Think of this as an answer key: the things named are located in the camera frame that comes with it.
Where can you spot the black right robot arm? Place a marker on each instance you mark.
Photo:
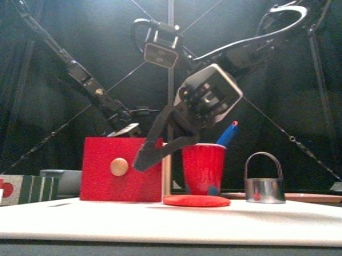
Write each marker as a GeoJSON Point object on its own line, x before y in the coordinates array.
{"type": "Point", "coordinates": [249, 43]}

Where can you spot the red dough disc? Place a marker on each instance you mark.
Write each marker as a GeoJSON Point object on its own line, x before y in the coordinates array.
{"type": "Point", "coordinates": [195, 201]}

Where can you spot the blue plastic tool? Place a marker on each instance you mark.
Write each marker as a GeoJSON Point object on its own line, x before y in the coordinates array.
{"type": "Point", "coordinates": [227, 135]}

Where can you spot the wooden drawer with red front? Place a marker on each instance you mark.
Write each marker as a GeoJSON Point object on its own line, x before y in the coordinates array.
{"type": "Point", "coordinates": [102, 186]}

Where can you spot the red plastic cup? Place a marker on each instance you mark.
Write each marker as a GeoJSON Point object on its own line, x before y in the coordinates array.
{"type": "Point", "coordinates": [202, 170]}

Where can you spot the white cutting board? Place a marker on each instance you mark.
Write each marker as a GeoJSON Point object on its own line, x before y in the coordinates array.
{"type": "Point", "coordinates": [178, 223]}

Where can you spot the round metal dough cutter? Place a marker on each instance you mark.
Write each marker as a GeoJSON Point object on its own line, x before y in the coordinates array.
{"type": "Point", "coordinates": [265, 190]}

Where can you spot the vertical metal frame pole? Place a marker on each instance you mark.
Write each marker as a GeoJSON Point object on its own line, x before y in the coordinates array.
{"type": "Point", "coordinates": [170, 13]}

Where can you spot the green striped toy box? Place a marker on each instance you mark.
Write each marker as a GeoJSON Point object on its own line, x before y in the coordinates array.
{"type": "Point", "coordinates": [31, 189]}

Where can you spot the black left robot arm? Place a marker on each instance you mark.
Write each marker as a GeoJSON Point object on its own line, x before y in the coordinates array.
{"type": "Point", "coordinates": [84, 78]}

